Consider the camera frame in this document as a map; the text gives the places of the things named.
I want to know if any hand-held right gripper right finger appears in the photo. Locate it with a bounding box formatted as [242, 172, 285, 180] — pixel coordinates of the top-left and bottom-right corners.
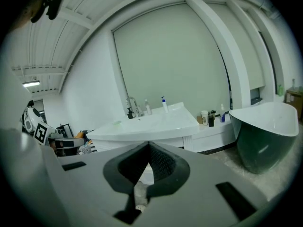
[145, 141, 190, 202]

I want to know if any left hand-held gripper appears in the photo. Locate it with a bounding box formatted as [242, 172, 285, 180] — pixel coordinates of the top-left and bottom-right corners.
[33, 122, 86, 156]

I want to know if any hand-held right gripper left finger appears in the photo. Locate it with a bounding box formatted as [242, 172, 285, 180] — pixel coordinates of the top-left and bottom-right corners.
[103, 141, 151, 213]

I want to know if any person's left hand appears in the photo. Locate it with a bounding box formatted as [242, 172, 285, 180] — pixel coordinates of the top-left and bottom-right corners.
[50, 143, 67, 158]

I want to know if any white vanity cabinet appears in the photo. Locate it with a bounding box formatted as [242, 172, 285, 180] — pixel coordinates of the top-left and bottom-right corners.
[91, 136, 193, 186]

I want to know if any black white striped blanket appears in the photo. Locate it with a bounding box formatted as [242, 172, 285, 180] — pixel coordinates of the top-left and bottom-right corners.
[79, 143, 98, 155]

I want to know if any orange armchair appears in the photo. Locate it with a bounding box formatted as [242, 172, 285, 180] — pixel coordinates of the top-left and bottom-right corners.
[75, 129, 96, 155]

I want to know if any white clog shoe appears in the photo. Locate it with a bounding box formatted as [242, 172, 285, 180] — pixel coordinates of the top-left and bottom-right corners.
[134, 181, 152, 213]

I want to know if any ceiling tube light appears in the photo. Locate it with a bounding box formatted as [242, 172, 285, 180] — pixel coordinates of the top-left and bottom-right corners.
[22, 79, 41, 88]

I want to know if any white platform ledge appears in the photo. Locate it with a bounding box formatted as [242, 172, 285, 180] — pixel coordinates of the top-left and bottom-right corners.
[191, 120, 238, 154]

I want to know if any white countertop basin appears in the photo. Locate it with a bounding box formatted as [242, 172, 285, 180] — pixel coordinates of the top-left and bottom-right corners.
[86, 101, 200, 142]

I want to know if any white jar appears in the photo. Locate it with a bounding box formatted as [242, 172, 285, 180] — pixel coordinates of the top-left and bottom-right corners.
[200, 110, 209, 126]

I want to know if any dark bottle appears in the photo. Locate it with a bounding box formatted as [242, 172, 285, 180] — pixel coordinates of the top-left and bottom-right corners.
[208, 109, 217, 128]

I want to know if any white pump bottle blue cap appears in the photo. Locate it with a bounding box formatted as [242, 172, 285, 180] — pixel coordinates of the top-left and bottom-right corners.
[160, 96, 169, 114]

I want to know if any small clear bottle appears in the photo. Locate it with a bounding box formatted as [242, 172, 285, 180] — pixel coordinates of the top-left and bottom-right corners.
[144, 99, 153, 116]

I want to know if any chrome faucet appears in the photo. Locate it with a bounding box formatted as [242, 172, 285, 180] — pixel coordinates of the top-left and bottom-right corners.
[125, 96, 144, 118]

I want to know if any clear spray bottle blue liquid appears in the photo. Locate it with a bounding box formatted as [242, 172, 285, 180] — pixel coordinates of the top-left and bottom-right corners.
[219, 103, 226, 123]

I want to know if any dark green bathtub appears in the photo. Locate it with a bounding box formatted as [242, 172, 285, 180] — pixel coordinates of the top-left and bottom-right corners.
[228, 102, 300, 175]

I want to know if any person's head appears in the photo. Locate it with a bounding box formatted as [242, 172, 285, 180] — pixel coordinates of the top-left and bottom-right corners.
[9, 0, 48, 31]

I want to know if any cardboard box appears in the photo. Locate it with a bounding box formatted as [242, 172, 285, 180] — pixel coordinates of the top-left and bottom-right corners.
[285, 86, 303, 115]

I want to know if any narrow grey roller blind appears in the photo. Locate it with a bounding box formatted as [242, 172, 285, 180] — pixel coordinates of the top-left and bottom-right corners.
[205, 2, 266, 90]

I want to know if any black frame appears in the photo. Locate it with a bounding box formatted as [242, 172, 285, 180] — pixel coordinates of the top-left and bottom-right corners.
[56, 123, 72, 137]

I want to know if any large wall mirror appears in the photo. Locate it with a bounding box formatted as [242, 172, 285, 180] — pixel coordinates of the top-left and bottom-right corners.
[112, 3, 232, 118]

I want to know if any black head-worn camera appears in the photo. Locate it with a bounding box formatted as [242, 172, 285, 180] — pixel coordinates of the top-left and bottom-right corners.
[30, 0, 67, 24]

